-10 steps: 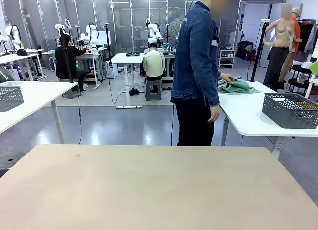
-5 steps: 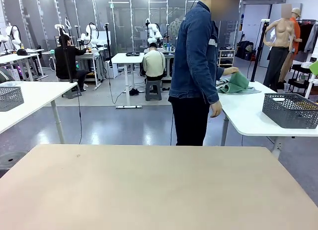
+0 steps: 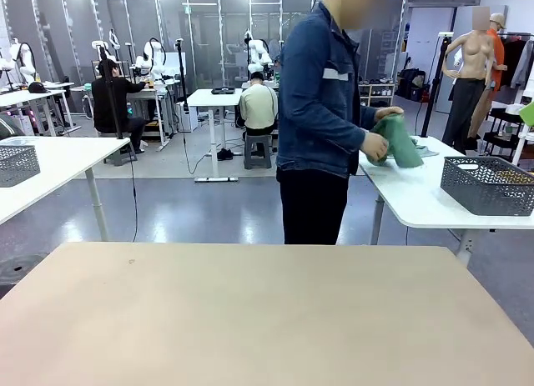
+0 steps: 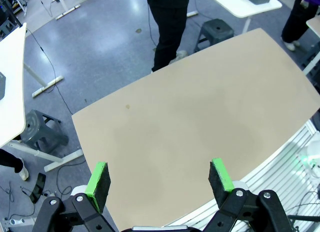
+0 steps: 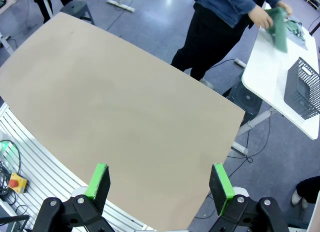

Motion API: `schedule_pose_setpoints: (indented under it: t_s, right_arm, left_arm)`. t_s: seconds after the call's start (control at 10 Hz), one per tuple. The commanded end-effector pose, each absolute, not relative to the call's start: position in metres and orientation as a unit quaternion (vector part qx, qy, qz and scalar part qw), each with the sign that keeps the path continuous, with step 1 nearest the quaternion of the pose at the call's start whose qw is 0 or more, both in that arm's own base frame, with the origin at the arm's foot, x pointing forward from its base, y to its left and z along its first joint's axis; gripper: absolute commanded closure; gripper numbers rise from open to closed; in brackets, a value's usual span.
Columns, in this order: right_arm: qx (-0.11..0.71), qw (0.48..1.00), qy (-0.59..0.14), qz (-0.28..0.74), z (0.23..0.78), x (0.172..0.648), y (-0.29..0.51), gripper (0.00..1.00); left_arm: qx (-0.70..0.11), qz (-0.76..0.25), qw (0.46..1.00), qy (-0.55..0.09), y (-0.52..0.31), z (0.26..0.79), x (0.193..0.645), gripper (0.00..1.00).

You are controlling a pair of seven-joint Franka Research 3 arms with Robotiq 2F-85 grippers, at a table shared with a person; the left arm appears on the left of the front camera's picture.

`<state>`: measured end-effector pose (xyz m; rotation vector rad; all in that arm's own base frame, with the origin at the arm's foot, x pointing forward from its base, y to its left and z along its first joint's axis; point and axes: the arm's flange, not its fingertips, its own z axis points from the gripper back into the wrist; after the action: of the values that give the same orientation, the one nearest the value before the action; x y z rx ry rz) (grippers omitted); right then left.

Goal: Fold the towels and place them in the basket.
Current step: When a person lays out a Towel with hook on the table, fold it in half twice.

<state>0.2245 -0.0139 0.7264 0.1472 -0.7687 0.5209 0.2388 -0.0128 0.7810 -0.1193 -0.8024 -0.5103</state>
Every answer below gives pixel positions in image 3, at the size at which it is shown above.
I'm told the clear plastic box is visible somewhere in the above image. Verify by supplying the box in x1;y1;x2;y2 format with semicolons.
0;136;39;148

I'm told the bare mannequin with dark trousers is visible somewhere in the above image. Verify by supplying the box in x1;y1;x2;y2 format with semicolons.
441;6;497;154

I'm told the long white desk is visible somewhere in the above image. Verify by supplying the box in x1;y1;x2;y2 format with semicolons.
0;82;83;138

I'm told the seated person in black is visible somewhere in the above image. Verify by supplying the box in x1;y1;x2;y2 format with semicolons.
91;58;147;154

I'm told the black wire cart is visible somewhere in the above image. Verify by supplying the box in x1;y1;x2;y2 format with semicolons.
482;106;527;162

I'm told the black stand with white head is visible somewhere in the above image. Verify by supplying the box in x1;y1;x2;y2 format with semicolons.
420;31;455;138

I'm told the black pole stand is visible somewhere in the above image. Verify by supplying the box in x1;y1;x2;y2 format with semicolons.
175;38;189;114

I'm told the thin black hanging cable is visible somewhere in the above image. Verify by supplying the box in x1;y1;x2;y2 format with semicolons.
129;150;139;243

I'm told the wooden shoe shelf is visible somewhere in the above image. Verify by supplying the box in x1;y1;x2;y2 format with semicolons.
358;82;395;108

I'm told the white computer tower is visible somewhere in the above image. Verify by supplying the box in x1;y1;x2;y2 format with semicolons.
177;100;200;133

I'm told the mannequin in orange shirt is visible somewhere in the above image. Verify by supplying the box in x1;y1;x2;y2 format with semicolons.
469;13;508;139

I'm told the green terry towel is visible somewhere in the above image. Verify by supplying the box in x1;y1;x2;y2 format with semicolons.
369;113;425;169

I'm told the black floor cable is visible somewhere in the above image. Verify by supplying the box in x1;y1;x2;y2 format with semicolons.
181;110;212;177

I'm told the black round floor plate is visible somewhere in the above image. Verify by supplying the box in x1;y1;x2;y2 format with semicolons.
0;254;43;285

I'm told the seated person in beige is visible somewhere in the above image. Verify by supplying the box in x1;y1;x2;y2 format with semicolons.
238;71;280;138

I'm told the dark grey rounded object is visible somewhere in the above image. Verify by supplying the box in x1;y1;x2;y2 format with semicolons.
0;113;26;142

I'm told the person's left hand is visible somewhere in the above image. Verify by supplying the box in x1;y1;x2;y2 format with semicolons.
374;105;405;123

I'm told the person in denim jacket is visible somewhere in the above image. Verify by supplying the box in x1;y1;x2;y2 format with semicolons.
275;0;409;246

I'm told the person's right hand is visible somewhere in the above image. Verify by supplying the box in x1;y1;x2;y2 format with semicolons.
361;130;390;162

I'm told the grey plastic lattice basket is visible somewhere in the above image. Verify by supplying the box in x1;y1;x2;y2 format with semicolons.
0;144;42;188
441;155;534;217

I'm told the grey plastic stool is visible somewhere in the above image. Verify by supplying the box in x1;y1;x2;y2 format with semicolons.
244;133;273;170

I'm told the small white desk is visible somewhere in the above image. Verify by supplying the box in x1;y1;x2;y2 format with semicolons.
186;88;247;183

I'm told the black bag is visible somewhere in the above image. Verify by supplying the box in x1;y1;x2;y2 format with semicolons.
398;68;431;103

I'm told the clothes rack with dark garments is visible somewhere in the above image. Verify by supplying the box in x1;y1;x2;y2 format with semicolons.
498;32;534;91

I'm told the grey metal workbench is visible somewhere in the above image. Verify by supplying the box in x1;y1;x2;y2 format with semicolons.
124;79;179;152

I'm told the white height-adjustable table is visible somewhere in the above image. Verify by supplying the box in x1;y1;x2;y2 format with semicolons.
358;135;534;267
0;135;131;242

